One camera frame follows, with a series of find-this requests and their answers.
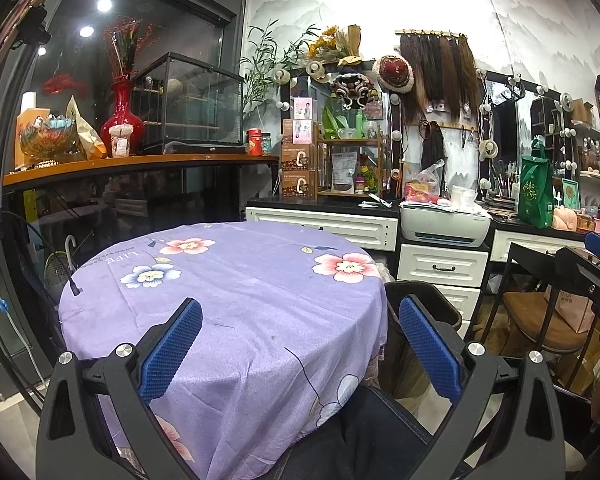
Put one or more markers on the teal picture frame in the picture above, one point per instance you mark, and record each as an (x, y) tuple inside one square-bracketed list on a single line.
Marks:
[(570, 194)]

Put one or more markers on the pink leaflet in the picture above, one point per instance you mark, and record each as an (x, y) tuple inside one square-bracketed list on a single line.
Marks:
[(303, 109)]

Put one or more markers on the badminton racket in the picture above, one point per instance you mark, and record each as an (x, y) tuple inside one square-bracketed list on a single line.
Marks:
[(57, 265)]

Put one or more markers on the black hanging wig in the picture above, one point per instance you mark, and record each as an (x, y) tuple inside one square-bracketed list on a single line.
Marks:
[(432, 155)]

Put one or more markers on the vanity mirror with bulbs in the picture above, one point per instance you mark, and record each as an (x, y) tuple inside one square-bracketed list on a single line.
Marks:
[(525, 125)]

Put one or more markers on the green leafy branches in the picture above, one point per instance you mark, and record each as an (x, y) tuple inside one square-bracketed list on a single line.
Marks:
[(262, 70)]

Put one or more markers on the small glass jar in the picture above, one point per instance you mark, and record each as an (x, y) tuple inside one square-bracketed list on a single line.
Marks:
[(266, 144)]

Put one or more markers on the green plastic bottle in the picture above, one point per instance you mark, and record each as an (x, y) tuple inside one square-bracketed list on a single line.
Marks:
[(360, 125)]

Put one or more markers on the white paper roll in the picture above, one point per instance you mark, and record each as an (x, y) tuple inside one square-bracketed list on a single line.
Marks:
[(28, 100)]

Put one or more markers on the pink paper bag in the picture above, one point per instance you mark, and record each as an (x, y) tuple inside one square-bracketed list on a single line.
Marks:
[(575, 310)]

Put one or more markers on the glass terrarium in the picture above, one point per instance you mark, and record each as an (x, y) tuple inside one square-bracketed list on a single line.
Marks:
[(190, 100)]

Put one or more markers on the brown box with leaflets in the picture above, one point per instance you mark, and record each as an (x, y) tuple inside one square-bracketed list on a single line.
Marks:
[(297, 134)]

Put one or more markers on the red embroidered round hat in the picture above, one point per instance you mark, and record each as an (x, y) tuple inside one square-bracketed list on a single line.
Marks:
[(392, 74)]

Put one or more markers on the wooden counter shelf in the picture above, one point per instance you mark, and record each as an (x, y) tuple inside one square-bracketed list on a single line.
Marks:
[(155, 162)]

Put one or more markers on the dark pouch with white label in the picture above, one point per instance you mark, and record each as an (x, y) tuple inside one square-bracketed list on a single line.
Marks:
[(343, 174)]

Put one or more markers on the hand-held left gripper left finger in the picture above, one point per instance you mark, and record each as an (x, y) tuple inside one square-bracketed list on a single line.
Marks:
[(172, 350)]

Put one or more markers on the ornate headdress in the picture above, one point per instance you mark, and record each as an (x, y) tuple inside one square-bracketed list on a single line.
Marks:
[(352, 91)]

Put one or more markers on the plastic bag with red contents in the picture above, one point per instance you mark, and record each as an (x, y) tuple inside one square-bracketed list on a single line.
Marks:
[(422, 185)]

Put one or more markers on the white hair tool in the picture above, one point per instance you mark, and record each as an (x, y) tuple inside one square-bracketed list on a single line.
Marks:
[(377, 202)]

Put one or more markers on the brown printed box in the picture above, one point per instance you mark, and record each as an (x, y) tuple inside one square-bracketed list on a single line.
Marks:
[(297, 185), (297, 159)]

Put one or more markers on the black chair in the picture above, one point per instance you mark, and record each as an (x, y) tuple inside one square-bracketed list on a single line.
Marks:
[(530, 255)]

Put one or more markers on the white printer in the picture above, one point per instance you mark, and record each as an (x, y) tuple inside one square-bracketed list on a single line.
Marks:
[(445, 227)]

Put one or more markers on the glass bowl with ornaments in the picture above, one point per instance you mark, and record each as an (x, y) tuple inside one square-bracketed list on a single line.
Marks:
[(47, 137)]

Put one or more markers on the purple floral tablecloth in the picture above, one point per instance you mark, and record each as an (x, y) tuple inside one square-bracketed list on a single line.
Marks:
[(260, 300)]

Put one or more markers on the wooden rack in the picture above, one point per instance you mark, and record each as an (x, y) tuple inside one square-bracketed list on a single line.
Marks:
[(350, 141)]

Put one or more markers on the dried sunflower bouquet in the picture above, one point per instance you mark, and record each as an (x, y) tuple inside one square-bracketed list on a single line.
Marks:
[(332, 45)]

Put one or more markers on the pink doll head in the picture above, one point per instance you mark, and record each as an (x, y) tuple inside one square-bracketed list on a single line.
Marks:
[(565, 219)]

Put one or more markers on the hair extension samples rack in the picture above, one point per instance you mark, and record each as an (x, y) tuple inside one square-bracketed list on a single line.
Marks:
[(440, 75)]

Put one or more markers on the golden paper bag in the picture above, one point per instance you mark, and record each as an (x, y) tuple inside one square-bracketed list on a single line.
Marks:
[(85, 137)]

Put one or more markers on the dark brown trash bin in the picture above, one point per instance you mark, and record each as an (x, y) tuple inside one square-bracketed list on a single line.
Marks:
[(395, 355)]

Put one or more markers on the white plastic container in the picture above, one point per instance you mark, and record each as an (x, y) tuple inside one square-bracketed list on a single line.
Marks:
[(464, 199)]

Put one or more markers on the red vase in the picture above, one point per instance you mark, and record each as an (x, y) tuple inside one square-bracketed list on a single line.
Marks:
[(121, 120)]

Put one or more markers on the green tote bag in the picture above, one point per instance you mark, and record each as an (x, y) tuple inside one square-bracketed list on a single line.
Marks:
[(535, 195)]

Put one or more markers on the white vanity cabinet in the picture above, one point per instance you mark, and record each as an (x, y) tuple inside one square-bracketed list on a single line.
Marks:
[(325, 227)]

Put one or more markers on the red tin can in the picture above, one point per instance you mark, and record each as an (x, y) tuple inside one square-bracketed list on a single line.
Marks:
[(254, 142)]

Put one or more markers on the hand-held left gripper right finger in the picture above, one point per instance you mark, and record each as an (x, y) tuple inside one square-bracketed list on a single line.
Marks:
[(430, 350)]

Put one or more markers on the red dried branches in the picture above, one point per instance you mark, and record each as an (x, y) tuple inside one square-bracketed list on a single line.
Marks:
[(125, 47)]

